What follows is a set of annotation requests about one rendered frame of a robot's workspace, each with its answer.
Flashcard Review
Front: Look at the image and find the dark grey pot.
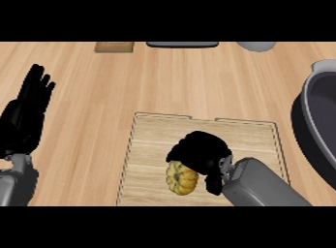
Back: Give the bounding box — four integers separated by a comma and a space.
289, 58, 336, 200

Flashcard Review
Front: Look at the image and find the brown wooden block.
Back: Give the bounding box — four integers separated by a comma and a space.
93, 42, 136, 54

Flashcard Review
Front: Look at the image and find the pale grey round object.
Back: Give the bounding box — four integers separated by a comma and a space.
236, 42, 279, 53

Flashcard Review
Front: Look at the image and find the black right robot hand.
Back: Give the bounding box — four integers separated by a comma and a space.
165, 130, 235, 197

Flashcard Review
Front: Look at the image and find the dark grey flat appliance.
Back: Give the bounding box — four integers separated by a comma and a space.
145, 42, 220, 49

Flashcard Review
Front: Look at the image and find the pale wooden tray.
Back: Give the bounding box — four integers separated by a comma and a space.
115, 111, 292, 207

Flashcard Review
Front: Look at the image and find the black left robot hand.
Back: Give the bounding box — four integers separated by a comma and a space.
0, 63, 58, 160

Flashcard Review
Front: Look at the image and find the yellow squash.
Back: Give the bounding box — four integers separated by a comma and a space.
165, 160, 201, 197

